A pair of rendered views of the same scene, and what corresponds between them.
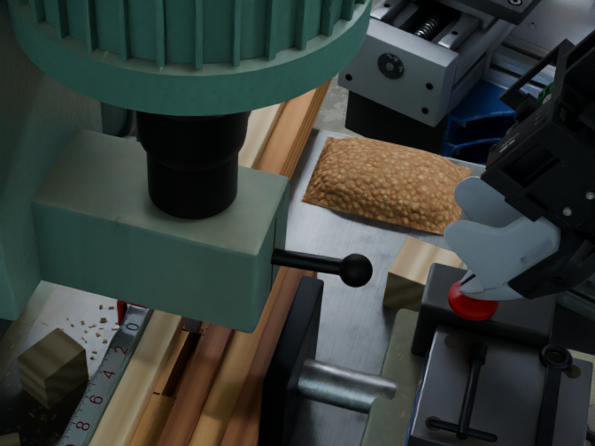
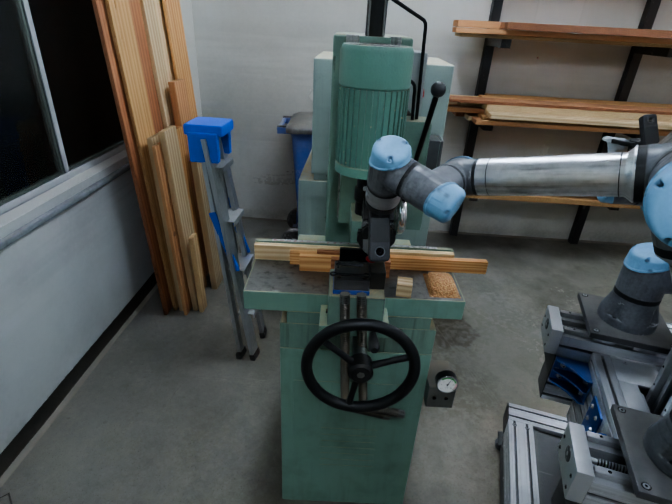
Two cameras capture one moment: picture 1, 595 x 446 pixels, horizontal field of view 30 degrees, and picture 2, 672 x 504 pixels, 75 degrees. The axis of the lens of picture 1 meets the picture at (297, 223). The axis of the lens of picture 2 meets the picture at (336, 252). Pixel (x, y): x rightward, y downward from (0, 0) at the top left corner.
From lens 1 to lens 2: 105 cm
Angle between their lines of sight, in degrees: 62
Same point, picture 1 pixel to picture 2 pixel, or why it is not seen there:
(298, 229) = (412, 274)
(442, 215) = (433, 291)
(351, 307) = (392, 283)
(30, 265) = (346, 215)
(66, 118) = not seen: hidden behind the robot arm
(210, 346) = not seen: hidden behind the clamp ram
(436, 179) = (443, 285)
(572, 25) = (642, 376)
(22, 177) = (349, 195)
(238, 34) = (340, 157)
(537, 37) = (618, 365)
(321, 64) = (351, 172)
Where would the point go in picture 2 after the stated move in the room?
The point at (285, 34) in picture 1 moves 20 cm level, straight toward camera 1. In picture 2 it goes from (347, 162) to (268, 164)
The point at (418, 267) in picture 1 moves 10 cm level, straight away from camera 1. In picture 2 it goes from (402, 280) to (439, 281)
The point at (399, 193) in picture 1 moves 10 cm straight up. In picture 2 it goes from (433, 281) to (438, 249)
